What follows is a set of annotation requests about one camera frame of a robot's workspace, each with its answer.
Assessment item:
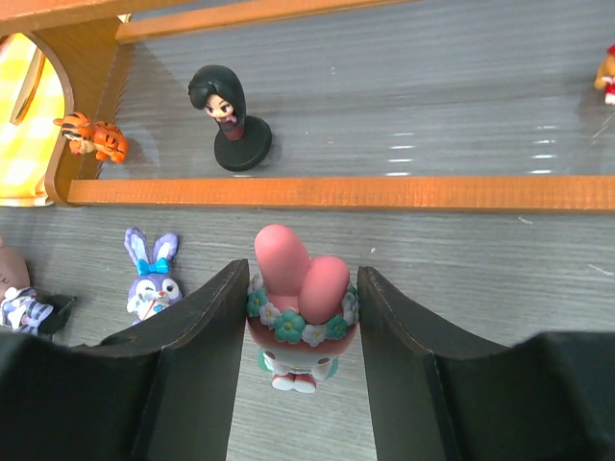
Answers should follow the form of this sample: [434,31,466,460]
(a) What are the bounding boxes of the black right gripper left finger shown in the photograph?
[1,259,250,460]

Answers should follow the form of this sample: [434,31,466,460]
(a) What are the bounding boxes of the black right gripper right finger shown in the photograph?
[357,267,614,460]

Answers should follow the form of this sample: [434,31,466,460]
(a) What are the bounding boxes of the pink My Melody figurine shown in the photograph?
[246,224,359,394]

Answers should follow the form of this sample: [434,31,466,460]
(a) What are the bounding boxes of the black purple Kuromi figurine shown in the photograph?
[1,287,77,336]

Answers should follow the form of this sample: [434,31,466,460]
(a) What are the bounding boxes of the pink mug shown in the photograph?
[0,239,31,300]

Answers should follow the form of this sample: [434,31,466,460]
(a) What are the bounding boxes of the orange wooden shelf rack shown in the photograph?
[1,1,614,213]

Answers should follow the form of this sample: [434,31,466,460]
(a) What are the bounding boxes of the purple bunny figurine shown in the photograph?
[124,227,184,325]

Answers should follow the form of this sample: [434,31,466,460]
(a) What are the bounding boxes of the orange tiger figurine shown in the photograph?
[53,111,129,163]

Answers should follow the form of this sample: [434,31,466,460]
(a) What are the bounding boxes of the black haired girl figurine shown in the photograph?
[188,64,273,172]

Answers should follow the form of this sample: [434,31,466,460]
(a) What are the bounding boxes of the orange checkered cloth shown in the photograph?
[1,34,65,207]

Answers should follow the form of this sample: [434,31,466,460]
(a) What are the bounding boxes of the gold knife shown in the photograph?
[10,48,46,126]

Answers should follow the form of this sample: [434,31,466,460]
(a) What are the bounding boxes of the Winnie the Pooh figurine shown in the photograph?
[594,44,615,106]

